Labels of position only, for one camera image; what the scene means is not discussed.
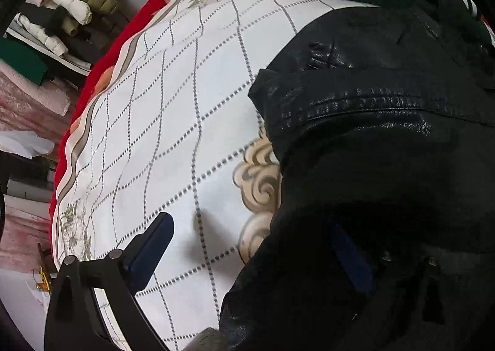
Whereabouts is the dark green cloth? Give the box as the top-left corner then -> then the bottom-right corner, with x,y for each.
0,38 -> 49,86

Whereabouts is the white puffer jacket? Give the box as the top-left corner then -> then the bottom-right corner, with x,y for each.
16,0 -> 93,57

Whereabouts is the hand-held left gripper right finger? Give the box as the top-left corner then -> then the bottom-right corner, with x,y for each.
328,220 -> 463,351

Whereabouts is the black leather jacket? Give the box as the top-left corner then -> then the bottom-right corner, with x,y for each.
218,7 -> 495,351

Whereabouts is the yellow metal object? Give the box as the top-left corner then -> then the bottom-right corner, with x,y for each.
32,243 -> 53,294

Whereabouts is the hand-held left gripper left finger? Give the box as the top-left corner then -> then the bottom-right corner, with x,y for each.
44,212 -> 175,351

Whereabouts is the white checked floral bed blanket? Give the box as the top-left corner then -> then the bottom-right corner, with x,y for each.
50,0 -> 381,351

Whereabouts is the pink fluffy blanket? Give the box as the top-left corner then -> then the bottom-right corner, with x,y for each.
0,61 -> 72,143

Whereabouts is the white plastic bag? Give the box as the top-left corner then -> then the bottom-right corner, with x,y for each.
0,130 -> 55,159

